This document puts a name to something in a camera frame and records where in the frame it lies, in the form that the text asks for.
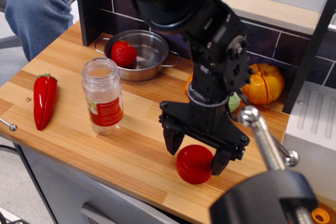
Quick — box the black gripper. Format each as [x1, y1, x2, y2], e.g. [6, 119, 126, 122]
[159, 97, 250, 176]

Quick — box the red plastic cap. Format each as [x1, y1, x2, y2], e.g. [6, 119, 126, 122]
[176, 145, 214, 184]

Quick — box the clear plastic jar red label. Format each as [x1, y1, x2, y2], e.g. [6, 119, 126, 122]
[81, 57, 124, 135]

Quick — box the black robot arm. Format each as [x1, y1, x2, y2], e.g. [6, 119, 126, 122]
[133, 0, 253, 175]

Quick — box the green toy cabbage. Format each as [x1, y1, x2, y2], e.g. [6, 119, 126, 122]
[228, 92, 241, 112]

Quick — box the orange toy carrot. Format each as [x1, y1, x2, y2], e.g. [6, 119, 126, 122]
[184, 72, 193, 94]

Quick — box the orange toy pumpkin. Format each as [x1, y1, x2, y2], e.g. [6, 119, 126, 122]
[242, 63, 285, 104]

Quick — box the black clamp with steel screw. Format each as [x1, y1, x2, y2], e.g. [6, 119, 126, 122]
[209, 105, 319, 223]

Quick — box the white dish drainer sink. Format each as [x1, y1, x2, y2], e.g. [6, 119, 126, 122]
[284, 81, 335, 200]

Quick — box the red toy strawberry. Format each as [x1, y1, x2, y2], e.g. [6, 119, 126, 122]
[111, 40, 138, 67]

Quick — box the orange plastic knob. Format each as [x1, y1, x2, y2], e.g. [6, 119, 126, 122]
[311, 208, 331, 224]

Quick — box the red toy chili pepper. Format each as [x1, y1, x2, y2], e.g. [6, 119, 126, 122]
[34, 73, 58, 131]

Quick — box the steel ball-end rod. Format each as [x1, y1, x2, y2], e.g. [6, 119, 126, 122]
[0, 119, 17, 132]

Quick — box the person leg in blue jeans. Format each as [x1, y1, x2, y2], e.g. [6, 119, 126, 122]
[5, 0, 74, 61]

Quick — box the grey cabinet drawer handle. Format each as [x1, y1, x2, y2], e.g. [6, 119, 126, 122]
[80, 204, 115, 224]

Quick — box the dark shelf frame with backsplash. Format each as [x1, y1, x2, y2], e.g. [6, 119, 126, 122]
[78, 0, 335, 113]

